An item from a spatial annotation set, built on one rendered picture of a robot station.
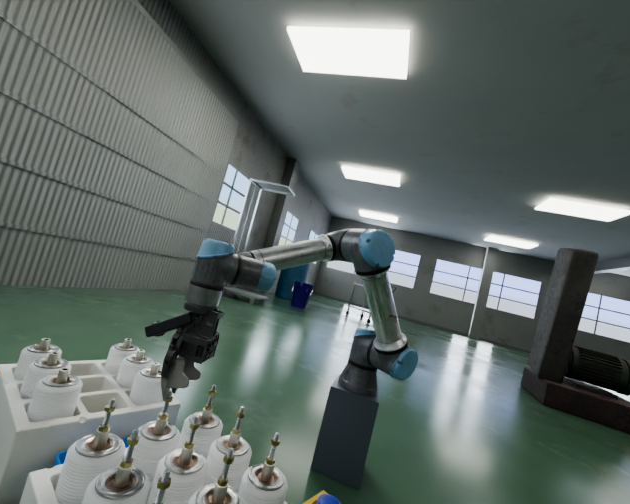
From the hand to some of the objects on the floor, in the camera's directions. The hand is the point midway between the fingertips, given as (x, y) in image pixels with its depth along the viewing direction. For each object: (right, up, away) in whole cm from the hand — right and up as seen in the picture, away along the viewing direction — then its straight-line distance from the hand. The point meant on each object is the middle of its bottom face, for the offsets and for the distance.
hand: (168, 389), depth 70 cm
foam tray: (-40, -27, +24) cm, 54 cm away
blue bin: (-64, -22, +38) cm, 77 cm away
